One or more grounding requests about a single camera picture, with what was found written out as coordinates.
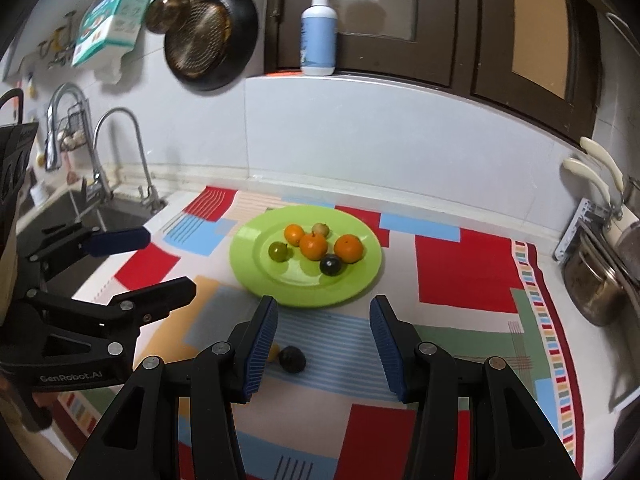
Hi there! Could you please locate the cream pan handle lower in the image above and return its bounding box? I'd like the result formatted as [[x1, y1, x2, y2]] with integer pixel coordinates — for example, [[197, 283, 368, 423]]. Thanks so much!
[[562, 158, 612, 207]]

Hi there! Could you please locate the black hanging frying pan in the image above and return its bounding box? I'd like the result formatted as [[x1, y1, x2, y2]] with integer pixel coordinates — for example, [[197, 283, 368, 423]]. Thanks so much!
[[163, 0, 259, 91]]

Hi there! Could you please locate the dark plum on plate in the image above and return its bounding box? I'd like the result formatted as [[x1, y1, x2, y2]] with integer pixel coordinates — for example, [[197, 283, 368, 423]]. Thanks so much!
[[319, 254, 344, 276]]

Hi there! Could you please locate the curved chrome faucet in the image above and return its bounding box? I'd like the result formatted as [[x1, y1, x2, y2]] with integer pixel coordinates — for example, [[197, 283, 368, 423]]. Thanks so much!
[[92, 106, 166, 214]]

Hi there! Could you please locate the teal white paper package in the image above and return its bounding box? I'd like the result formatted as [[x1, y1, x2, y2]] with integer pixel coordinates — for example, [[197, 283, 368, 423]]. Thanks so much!
[[72, 0, 151, 84]]

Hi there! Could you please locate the large orange with stem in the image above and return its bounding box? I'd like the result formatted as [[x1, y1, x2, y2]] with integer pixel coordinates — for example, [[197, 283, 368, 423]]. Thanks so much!
[[298, 232, 329, 261]]

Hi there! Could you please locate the pale small fruit behind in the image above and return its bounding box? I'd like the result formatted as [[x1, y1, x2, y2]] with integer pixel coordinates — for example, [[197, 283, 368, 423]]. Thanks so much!
[[311, 222, 330, 238]]

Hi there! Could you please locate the colourful patterned table mat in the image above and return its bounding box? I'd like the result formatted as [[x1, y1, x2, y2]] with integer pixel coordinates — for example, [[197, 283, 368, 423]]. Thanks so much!
[[76, 186, 585, 479]]

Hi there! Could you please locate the cream pan handle upper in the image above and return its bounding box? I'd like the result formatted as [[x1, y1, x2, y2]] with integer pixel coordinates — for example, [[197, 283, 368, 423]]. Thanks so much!
[[579, 136, 625, 194]]

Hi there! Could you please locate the dark plum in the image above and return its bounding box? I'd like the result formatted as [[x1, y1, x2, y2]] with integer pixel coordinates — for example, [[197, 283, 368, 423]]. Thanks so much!
[[319, 254, 344, 276], [278, 346, 307, 374]]

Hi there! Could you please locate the lime green plate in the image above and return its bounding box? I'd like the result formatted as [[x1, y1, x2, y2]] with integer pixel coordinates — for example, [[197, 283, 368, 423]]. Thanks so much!
[[229, 205, 383, 308]]

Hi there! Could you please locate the wire sink caddy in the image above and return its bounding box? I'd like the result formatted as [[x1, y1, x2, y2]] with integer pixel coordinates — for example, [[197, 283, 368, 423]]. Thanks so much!
[[55, 103, 92, 153]]

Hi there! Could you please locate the steel pot on rack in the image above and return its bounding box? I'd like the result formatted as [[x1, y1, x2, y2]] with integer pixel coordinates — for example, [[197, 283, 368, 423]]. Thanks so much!
[[562, 231, 628, 326]]

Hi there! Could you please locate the dark kitchen sink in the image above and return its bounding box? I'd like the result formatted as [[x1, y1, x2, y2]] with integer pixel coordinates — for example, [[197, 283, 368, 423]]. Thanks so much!
[[15, 191, 152, 298]]

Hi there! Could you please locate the dark brown window frame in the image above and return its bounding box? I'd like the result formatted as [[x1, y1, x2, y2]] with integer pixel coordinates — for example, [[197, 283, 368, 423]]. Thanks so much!
[[265, 0, 601, 143]]

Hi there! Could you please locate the tall spring kitchen faucet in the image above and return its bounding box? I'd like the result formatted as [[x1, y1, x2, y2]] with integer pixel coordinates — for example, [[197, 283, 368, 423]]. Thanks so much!
[[44, 82, 113, 203]]

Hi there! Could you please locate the cream pan handle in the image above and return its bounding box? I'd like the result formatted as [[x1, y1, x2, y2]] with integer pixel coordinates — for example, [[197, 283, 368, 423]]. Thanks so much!
[[562, 158, 612, 207], [579, 136, 625, 194]]

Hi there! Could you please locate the orange on plate right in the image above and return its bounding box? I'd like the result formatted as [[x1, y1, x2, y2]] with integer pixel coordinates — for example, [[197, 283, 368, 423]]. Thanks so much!
[[333, 234, 364, 264]]

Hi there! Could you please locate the small orange on plate left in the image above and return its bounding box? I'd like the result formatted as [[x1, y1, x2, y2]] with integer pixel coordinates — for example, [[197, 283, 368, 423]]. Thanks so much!
[[283, 223, 306, 247]]

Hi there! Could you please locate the small brass hanging pot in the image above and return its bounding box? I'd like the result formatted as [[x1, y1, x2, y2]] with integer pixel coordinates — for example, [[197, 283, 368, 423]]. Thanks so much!
[[144, 0, 193, 35]]

